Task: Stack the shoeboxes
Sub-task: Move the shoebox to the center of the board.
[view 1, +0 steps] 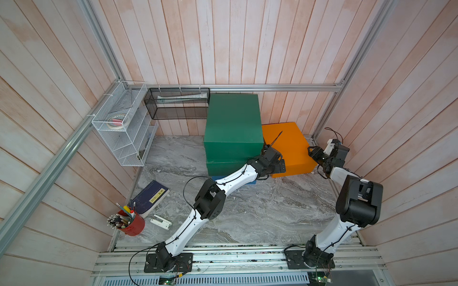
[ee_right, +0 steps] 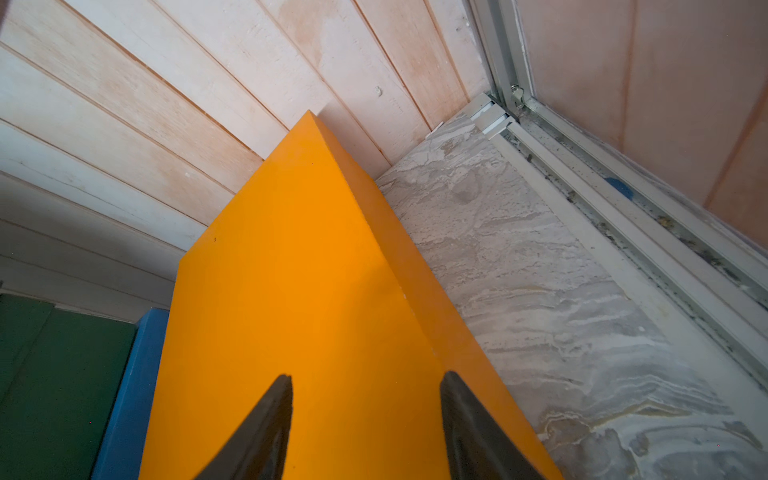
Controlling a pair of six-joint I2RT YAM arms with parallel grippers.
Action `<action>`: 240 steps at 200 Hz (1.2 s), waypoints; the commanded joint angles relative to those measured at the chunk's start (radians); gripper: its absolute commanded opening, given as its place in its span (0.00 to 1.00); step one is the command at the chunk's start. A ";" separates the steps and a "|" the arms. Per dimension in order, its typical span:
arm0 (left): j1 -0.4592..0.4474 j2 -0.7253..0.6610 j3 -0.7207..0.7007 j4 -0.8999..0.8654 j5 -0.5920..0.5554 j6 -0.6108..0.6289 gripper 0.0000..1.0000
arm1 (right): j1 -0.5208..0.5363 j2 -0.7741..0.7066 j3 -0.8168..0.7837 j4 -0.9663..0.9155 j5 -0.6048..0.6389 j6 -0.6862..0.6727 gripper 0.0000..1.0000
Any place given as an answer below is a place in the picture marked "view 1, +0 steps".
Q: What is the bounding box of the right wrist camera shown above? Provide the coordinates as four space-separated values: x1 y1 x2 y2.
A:
324 138 341 155

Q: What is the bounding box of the orange shoebox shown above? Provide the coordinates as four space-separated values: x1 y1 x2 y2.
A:
262 122 317 178

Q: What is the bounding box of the dark blue book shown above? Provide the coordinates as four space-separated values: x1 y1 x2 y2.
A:
132 180 169 218

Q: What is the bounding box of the white wire shelf rack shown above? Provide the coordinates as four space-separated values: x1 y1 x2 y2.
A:
92 81 158 167

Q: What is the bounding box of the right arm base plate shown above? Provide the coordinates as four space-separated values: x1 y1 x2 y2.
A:
283 249 335 270

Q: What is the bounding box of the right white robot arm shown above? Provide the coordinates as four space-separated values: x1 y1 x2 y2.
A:
302 139 384 268

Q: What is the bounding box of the red pen cup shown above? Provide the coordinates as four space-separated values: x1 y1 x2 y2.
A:
107 203 146 237

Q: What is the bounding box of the small green shoebox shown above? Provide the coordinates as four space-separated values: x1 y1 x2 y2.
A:
203 94 264 162

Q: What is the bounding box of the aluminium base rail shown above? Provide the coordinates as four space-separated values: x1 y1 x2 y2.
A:
91 244 392 286

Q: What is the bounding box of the white small device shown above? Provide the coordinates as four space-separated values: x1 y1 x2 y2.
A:
150 214 172 230

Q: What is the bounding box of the blue shoebox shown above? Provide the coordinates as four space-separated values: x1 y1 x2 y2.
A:
211 176 256 185

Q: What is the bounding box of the paper in mesh basket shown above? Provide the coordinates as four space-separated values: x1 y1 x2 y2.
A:
156 93 209 104

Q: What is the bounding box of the black mesh basket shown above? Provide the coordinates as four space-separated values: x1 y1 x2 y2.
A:
144 88 211 120

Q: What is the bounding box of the large green shoebox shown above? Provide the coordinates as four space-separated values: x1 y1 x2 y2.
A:
206 159 248 176

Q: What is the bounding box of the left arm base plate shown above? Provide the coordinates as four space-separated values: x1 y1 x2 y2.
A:
144 253 193 274

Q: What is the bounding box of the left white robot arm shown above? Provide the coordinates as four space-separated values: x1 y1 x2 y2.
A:
155 145 286 272

